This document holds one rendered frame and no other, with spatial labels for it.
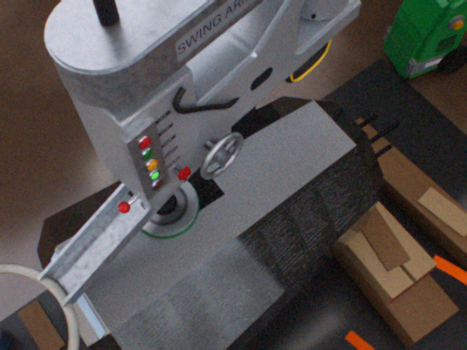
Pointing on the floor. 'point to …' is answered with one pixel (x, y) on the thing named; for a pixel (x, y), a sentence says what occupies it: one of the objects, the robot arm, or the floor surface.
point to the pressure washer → (427, 37)
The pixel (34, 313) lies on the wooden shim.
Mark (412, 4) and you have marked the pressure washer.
